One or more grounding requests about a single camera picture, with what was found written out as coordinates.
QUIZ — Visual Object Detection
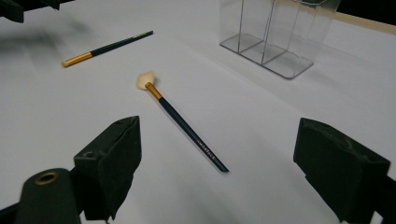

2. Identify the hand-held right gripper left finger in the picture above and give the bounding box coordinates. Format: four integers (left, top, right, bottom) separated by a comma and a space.
73, 115, 143, 223

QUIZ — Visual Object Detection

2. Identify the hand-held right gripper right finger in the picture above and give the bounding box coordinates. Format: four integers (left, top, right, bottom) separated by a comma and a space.
292, 117, 392, 224

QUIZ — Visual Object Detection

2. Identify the thin makeup brush dark handle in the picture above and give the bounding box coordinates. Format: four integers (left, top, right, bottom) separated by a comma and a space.
61, 30, 155, 68

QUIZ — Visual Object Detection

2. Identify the fan makeup brush dark handle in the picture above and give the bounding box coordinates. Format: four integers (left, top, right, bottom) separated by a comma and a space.
135, 71, 231, 174

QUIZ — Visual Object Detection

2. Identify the clear acrylic brush organizer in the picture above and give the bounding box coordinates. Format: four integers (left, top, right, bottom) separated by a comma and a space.
219, 0, 342, 80

